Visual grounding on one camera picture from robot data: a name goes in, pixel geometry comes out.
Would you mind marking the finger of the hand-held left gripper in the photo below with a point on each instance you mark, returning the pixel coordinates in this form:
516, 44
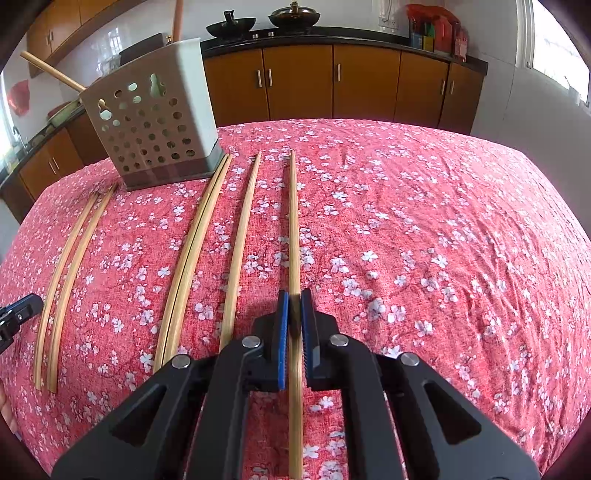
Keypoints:
25, 305

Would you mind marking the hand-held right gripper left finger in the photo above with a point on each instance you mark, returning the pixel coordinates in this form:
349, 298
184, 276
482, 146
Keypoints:
282, 341

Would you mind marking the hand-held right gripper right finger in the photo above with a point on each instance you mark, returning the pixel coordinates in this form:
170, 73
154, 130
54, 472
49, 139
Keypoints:
308, 341

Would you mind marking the bamboo chopstick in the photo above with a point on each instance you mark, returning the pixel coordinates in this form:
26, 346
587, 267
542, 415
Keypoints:
51, 70
174, 274
69, 286
178, 21
292, 230
51, 290
183, 274
241, 240

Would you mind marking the beige perforated utensil holder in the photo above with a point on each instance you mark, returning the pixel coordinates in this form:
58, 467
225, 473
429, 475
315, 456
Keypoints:
152, 129

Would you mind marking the wooden base cabinet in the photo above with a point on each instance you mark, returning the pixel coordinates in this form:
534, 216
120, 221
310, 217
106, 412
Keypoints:
46, 161
369, 83

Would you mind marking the black countertop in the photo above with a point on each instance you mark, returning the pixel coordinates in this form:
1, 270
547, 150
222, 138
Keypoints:
369, 39
27, 154

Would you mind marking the red floral tablecloth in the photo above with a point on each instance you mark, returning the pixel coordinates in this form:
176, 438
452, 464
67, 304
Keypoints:
415, 230

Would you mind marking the metal faucet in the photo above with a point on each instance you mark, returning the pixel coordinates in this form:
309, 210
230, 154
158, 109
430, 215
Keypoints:
17, 138

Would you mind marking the green basin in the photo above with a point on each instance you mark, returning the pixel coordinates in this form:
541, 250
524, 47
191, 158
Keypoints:
64, 113

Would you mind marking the blue yellow box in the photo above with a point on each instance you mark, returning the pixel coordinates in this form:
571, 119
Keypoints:
422, 41

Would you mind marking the black wok with lid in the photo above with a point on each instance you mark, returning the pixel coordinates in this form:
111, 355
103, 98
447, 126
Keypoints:
295, 18

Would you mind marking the red bottle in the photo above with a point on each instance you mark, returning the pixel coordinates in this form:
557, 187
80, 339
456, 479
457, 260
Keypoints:
461, 44

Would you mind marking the red plastic bag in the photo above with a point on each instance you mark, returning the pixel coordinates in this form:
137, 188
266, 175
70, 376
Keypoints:
429, 14

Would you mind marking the window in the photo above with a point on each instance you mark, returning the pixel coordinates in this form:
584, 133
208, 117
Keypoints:
558, 46

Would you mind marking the red wall decoration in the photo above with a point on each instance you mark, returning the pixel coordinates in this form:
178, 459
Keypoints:
18, 97

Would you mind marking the wooden wall cabinet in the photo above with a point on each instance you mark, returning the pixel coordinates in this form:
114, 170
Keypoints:
60, 27

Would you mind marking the white wall socket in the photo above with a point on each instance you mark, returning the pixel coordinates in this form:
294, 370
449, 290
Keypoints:
388, 22

